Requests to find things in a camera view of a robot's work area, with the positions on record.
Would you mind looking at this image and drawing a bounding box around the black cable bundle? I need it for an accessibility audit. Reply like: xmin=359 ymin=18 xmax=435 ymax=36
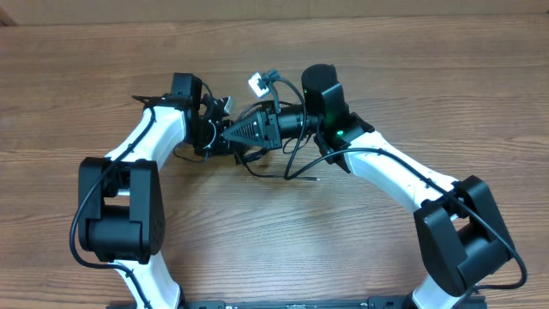
xmin=233 ymin=100 xmax=321 ymax=181

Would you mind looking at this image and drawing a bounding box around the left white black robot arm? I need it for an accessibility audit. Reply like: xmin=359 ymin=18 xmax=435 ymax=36
xmin=69 ymin=73 xmax=233 ymax=308

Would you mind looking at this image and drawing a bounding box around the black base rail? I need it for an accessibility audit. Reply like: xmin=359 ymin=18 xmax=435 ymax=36
xmin=106 ymin=294 xmax=488 ymax=309

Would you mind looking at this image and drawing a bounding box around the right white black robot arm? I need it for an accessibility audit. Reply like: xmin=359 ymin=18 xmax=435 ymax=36
xmin=222 ymin=64 xmax=524 ymax=308

